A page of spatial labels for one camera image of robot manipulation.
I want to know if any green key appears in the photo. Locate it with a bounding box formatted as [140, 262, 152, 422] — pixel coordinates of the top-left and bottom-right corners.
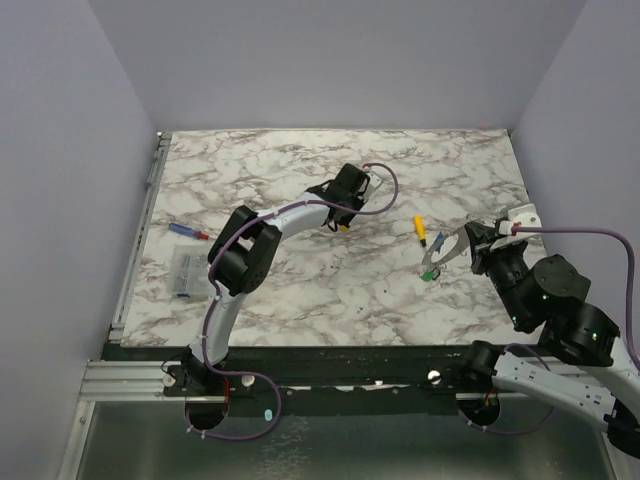
[421, 270, 439, 282]

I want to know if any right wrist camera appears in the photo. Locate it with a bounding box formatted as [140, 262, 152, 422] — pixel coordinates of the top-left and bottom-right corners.
[496, 203, 541, 244]

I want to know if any black mounting rail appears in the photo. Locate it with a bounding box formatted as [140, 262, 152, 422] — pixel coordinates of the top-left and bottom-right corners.
[162, 342, 521, 416]

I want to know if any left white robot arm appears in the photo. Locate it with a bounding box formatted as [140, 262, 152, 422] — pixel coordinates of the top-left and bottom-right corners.
[163, 164, 382, 395]

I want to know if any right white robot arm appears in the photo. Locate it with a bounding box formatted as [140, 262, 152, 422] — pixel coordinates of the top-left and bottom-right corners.
[459, 219, 639, 457]

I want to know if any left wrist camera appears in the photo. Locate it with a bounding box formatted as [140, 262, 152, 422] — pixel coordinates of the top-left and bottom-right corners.
[362, 168, 384, 202]

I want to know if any blue key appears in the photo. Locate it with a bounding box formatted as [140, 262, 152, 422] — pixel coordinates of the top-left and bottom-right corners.
[433, 232, 445, 253]

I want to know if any clear plastic screw box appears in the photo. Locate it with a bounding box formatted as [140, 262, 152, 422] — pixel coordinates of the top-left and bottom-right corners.
[167, 245, 210, 299]

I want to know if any orange handled screwdriver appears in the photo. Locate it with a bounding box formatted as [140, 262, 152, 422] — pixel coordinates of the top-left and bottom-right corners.
[413, 215, 427, 249]

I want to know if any blue handled screwdriver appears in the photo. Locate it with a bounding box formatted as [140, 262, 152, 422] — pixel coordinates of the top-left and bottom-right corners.
[168, 222, 209, 240]

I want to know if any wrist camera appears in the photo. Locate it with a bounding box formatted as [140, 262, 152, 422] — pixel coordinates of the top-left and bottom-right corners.
[362, 168, 384, 202]
[496, 203, 541, 244]

